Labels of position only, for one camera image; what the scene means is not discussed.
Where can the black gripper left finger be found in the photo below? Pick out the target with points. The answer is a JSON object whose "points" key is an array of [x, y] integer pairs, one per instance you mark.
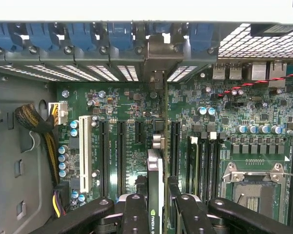
{"points": [[134, 214]]}

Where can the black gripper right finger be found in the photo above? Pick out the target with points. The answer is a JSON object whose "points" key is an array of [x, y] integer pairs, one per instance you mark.
{"points": [[190, 214]]}

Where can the RAM slot white clips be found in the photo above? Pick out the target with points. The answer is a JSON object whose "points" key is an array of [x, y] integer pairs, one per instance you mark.
{"points": [[193, 170], [212, 170]]}

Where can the black long expansion slot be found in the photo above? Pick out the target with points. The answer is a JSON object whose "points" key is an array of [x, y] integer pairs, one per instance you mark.
{"points": [[103, 156], [175, 146], [121, 156]]}

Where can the CPU socket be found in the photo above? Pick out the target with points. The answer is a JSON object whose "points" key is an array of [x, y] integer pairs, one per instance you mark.
{"points": [[254, 195]]}

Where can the white PCI expansion slot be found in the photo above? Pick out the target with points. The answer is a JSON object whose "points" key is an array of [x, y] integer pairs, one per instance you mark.
{"points": [[85, 151]]}

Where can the black short expansion slot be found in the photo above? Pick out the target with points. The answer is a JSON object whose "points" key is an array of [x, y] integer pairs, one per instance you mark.
{"points": [[139, 132]]}

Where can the green Dell motherboard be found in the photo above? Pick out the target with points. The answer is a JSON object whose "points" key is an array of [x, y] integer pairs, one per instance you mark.
{"points": [[112, 97]]}

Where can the white power connector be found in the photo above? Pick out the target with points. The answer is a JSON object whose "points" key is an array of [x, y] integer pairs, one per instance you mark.
{"points": [[62, 113]]}

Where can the open metal PC case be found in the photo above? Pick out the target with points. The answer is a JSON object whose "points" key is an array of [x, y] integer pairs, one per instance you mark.
{"points": [[14, 146]]}

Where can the silver rear port block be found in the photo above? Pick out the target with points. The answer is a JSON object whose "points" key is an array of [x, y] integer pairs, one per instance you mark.
{"points": [[278, 73], [235, 72], [258, 71], [219, 72]]}

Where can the blue card retention clip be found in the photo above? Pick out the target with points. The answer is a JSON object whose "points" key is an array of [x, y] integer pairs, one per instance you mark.
{"points": [[202, 36], [3, 36], [42, 36], [82, 36], [120, 36]]}

